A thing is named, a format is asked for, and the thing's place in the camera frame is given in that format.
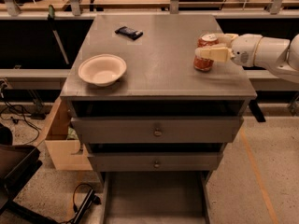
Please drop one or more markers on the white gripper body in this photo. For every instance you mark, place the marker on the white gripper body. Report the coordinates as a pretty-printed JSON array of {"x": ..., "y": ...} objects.
[{"x": 244, "y": 50}]

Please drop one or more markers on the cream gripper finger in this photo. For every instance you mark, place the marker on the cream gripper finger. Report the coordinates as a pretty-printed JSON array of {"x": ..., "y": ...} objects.
[
  {"x": 226, "y": 39},
  {"x": 218, "y": 54}
]

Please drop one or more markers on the red coke can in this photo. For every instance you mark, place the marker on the red coke can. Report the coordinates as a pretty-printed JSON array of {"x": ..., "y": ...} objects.
[{"x": 202, "y": 64}]

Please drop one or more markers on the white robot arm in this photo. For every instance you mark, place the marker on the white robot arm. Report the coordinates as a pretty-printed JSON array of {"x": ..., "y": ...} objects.
[{"x": 278, "y": 56}]

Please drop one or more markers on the white paper bowl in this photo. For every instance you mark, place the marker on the white paper bowl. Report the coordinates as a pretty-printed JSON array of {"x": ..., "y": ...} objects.
[{"x": 102, "y": 70}]

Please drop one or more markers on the grey drawer cabinet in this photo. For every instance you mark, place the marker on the grey drawer cabinet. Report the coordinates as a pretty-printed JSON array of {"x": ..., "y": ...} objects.
[{"x": 160, "y": 80}]

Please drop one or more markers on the upper grey drawer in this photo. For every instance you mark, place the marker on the upper grey drawer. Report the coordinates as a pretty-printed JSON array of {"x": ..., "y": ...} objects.
[{"x": 146, "y": 130}]

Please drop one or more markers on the dark snack bar wrapper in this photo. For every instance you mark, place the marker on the dark snack bar wrapper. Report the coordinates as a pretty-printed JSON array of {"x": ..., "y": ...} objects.
[{"x": 129, "y": 32}]

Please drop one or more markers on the lower grey drawer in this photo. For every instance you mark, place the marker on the lower grey drawer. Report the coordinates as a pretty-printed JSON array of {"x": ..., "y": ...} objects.
[{"x": 151, "y": 161}]

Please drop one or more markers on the bottom open grey drawer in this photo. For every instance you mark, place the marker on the bottom open grey drawer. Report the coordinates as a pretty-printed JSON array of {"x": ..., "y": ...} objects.
[{"x": 155, "y": 198}]

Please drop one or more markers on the black power strip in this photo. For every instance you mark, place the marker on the black power strip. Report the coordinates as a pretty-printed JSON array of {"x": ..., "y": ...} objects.
[{"x": 90, "y": 198}]

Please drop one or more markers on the black chair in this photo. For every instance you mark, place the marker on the black chair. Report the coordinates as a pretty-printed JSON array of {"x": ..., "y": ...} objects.
[{"x": 18, "y": 163}]

